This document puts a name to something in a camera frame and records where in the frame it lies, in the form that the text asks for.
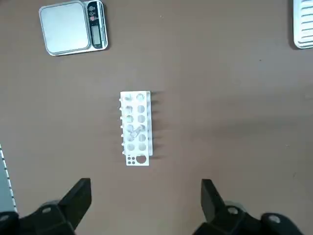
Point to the silver digital kitchen scale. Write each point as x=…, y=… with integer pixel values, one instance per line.
x=73, y=27

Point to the clear glass test tube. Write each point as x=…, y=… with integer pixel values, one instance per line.
x=135, y=131

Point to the silver ribbed metal tray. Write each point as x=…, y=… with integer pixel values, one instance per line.
x=304, y=24

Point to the white test tube rack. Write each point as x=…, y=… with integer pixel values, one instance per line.
x=137, y=129

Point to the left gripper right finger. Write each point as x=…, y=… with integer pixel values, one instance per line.
x=227, y=215

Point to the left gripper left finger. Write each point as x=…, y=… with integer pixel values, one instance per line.
x=61, y=213

